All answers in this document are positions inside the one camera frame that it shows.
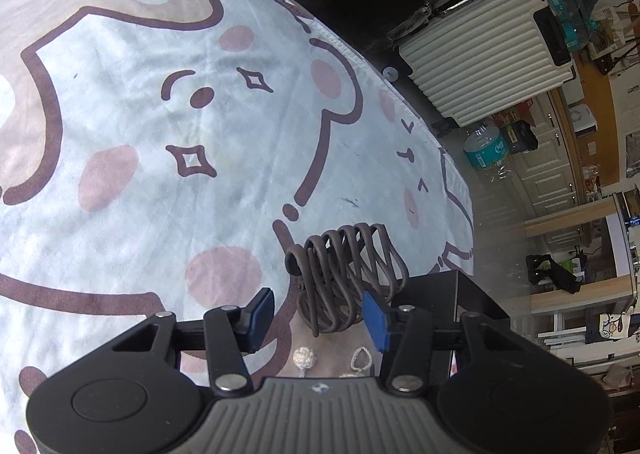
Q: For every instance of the black carton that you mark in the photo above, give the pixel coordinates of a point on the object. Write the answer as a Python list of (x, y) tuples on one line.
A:
[(521, 138)]

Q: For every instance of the cream knot ball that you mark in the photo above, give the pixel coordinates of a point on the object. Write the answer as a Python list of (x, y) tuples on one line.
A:
[(304, 359)]

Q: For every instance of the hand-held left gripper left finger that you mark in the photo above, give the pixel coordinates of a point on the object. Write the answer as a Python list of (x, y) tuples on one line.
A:
[(260, 319)]

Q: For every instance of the white ribbed suitcase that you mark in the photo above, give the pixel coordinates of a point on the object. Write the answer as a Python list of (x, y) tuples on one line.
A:
[(480, 59)]

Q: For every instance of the wooden table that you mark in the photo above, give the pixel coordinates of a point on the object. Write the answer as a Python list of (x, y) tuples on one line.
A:
[(575, 221)]

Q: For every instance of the red green carton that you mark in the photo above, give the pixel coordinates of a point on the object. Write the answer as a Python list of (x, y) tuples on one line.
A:
[(512, 115)]

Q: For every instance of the wrapped water bottle pack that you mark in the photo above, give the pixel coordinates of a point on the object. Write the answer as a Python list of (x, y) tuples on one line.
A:
[(485, 149)]

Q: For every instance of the cream kitchen cabinets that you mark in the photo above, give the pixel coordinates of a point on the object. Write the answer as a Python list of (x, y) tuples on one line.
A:
[(545, 174)]

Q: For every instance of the black bag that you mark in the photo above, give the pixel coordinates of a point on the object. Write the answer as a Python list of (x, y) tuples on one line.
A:
[(555, 274)]

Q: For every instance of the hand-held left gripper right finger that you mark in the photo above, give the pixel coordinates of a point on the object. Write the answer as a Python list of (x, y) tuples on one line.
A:
[(376, 321)]

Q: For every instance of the brown hair claw clip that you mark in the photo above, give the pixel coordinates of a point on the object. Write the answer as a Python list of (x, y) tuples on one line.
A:
[(340, 264)]

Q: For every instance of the black cardboard box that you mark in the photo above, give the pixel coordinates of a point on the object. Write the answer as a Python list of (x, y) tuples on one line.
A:
[(475, 299)]

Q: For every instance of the printed bear blanket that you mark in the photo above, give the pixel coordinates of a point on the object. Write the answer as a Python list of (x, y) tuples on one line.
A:
[(125, 109)]

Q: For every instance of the printed tote bag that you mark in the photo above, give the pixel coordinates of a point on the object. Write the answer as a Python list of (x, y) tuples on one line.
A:
[(617, 325)]

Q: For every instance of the teal bottle pack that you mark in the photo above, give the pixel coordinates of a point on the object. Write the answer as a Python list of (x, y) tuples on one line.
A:
[(570, 14)]

